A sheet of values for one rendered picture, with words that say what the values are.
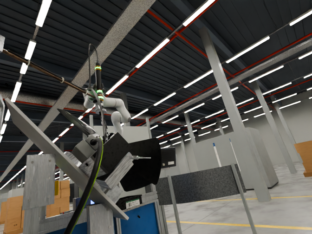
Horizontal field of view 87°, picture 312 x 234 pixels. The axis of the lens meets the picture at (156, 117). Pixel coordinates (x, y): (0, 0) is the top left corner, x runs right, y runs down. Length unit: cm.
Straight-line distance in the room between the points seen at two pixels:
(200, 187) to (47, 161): 221
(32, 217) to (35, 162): 20
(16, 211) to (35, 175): 770
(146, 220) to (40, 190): 97
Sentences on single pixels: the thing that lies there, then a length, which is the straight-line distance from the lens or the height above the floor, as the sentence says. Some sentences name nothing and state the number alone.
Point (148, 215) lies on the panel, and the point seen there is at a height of 69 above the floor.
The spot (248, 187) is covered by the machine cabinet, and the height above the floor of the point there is 9.
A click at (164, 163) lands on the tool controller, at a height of 108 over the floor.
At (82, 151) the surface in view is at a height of 110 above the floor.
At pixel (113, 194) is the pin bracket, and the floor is 94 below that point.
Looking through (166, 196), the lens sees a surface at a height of 67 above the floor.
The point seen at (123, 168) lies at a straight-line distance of 69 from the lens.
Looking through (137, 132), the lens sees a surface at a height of 187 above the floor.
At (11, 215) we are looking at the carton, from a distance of 853.
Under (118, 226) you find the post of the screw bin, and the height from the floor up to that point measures 73.
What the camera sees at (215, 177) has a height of 82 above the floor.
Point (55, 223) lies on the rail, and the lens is 138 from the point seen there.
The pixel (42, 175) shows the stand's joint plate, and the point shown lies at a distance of 85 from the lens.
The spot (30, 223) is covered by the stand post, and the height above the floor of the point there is 90.
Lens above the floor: 98
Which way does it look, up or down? 20 degrees up
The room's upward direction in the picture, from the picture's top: 11 degrees counter-clockwise
